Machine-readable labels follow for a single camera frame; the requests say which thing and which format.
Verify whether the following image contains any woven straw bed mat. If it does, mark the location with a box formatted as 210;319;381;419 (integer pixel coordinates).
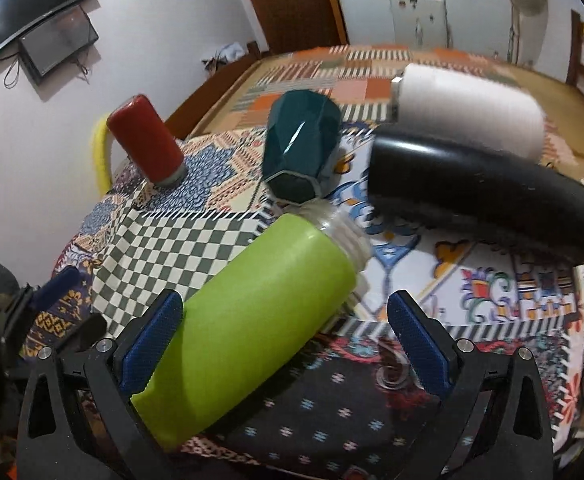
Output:
168;58;584;181

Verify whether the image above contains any patchwork bed blanket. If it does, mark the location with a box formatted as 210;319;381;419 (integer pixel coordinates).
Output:
229;44;581;172

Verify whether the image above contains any black thermos flask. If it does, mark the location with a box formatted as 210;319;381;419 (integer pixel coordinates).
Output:
367;124;584;266

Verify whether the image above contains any yellow foam tube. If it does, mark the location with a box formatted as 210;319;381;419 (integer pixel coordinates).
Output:
90;116;113;195

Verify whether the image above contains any standing electric fan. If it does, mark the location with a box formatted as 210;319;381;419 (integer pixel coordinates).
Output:
507;0;548;67

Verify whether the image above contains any red cylindrical cup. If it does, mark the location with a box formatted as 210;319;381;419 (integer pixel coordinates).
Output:
106;94;187;188

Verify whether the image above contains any brown wooden door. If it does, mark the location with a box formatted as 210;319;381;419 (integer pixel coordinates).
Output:
251;0;349;54

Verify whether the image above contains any white small appliance cabinet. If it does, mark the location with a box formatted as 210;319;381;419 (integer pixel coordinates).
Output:
389;0;449;50

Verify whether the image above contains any patterned colourful table cloth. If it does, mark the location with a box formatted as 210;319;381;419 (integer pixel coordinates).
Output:
25;126;584;479

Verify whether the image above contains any lime green bottle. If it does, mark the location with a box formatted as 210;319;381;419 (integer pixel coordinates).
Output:
131;200;372;452

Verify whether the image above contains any dark green faceted cup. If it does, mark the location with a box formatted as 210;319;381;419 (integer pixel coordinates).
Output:
261;90;342;205

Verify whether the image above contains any white cylindrical bottle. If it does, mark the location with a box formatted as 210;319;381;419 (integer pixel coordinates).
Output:
391;63;545;162

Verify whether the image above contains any small black wall monitor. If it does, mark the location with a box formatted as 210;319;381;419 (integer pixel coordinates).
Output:
17;6;98;84

